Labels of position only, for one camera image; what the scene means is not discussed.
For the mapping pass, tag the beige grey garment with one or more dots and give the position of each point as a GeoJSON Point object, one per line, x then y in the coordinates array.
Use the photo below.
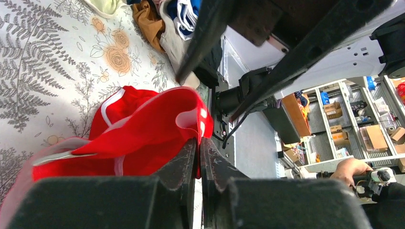
{"type": "Point", "coordinates": [173, 45]}

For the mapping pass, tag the pale yellow-green garment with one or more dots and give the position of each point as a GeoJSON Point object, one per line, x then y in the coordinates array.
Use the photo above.
{"type": "Point", "coordinates": [106, 8]}

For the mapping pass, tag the blue and white garment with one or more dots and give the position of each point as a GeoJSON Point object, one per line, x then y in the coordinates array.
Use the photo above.
{"type": "Point", "coordinates": [184, 14]}

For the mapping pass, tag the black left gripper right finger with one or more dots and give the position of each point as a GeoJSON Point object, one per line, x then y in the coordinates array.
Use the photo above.
{"type": "Point", "coordinates": [231, 200]}

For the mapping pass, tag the person's hand in background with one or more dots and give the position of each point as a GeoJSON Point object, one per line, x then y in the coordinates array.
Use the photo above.
{"type": "Point", "coordinates": [348, 168]}

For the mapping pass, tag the red underwear white trim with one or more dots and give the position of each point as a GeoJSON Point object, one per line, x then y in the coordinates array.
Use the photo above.
{"type": "Point", "coordinates": [133, 133]}

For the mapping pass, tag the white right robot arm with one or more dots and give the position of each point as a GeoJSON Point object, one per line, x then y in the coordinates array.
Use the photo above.
{"type": "Point", "coordinates": [311, 30]}

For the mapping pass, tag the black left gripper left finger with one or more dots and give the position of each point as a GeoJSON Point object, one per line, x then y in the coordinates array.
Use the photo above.
{"type": "Point", "coordinates": [162, 200]}

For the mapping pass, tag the metal storage shelf with boxes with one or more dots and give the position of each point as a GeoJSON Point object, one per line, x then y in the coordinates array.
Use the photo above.
{"type": "Point", "coordinates": [344, 119]}

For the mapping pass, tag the brown garment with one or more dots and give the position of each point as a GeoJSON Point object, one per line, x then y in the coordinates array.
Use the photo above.
{"type": "Point", "coordinates": [150, 23]}

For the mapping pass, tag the floral patterned table mat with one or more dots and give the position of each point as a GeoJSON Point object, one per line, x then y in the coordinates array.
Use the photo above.
{"type": "Point", "coordinates": [63, 68]}

